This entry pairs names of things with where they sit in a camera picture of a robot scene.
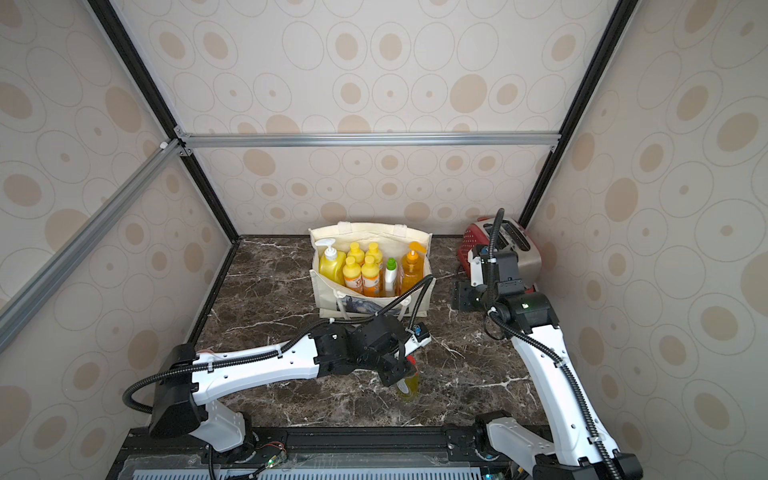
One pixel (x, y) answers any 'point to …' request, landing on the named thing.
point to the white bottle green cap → (391, 275)
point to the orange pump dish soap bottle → (412, 269)
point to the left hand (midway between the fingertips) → (419, 367)
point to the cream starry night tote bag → (336, 300)
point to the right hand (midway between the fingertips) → (475, 289)
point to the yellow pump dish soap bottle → (331, 261)
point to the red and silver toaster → (510, 235)
